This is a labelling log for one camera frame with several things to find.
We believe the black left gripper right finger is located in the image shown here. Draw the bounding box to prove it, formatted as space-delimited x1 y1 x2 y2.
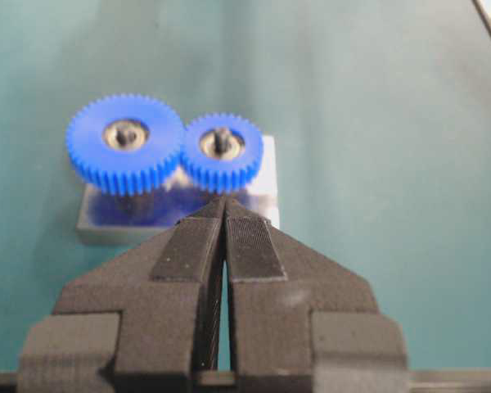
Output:
225 200 408 392

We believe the large blue gear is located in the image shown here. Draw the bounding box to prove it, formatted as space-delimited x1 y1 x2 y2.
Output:
65 94 185 196

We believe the metal base plate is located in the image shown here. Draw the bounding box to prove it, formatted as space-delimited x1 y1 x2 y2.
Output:
76 135 280 246

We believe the small blue gear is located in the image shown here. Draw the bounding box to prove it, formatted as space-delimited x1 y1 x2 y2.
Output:
181 113 264 193

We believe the steel shaft on plate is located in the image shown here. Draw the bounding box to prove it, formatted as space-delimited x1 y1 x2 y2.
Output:
214 127 231 154

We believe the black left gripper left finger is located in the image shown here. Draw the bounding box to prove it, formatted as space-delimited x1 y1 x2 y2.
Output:
17 197 225 392

